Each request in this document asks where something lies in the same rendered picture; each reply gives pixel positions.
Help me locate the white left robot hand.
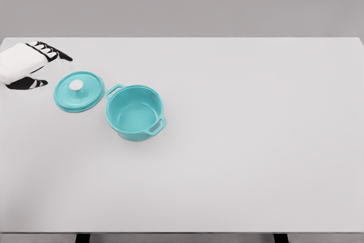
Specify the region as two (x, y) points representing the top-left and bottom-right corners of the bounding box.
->
(0, 41), (73, 90)

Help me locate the teal pot lid white knob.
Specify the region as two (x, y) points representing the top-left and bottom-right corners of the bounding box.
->
(53, 71), (104, 113)

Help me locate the teal two-handled pot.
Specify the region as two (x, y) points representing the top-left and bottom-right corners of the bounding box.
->
(105, 84), (167, 142)

